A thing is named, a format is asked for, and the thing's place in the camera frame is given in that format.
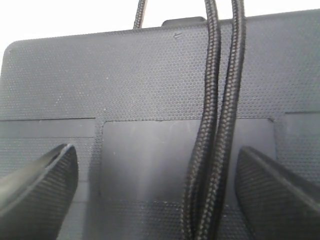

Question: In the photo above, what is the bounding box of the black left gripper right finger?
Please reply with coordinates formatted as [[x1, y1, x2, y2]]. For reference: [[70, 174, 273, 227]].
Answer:
[[236, 146, 320, 240]]

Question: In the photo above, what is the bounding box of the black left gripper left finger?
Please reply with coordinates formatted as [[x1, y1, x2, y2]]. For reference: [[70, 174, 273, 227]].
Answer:
[[0, 144, 78, 240]]

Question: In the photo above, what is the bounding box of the black braided rope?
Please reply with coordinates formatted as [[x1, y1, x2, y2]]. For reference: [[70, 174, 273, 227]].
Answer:
[[131, 0, 248, 240]]

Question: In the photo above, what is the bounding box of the black plastic carrying case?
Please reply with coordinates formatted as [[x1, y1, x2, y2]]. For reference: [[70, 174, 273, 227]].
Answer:
[[0, 9, 320, 240]]

